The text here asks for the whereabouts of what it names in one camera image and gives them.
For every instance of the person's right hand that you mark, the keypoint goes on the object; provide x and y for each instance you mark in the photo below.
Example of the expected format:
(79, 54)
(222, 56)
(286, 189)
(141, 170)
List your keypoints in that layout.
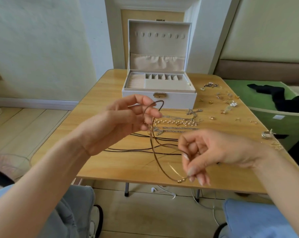
(224, 148)

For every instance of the person's left forearm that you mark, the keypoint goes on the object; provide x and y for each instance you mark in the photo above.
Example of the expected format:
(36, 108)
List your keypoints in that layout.
(35, 190)

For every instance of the black cloth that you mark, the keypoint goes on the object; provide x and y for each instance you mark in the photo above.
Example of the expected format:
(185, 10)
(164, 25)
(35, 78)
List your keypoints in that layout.
(286, 101)

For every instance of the white jewelry box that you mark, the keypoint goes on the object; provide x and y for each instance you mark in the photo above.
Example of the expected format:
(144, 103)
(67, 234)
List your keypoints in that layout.
(159, 42)

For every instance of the person's left hand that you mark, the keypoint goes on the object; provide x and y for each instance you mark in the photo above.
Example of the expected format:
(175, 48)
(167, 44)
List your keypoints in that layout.
(115, 124)

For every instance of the small earrings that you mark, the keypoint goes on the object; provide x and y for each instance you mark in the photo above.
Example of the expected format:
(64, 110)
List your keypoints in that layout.
(211, 85)

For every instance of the person's right forearm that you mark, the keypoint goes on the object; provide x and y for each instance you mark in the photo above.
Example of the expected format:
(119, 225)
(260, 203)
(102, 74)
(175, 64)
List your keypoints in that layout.
(288, 188)

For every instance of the black object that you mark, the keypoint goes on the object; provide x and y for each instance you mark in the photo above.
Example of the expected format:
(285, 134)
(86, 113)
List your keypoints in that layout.
(2, 179)

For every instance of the beige padded wall panel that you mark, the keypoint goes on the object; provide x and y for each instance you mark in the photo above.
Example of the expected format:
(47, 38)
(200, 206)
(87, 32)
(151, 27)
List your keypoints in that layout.
(268, 32)

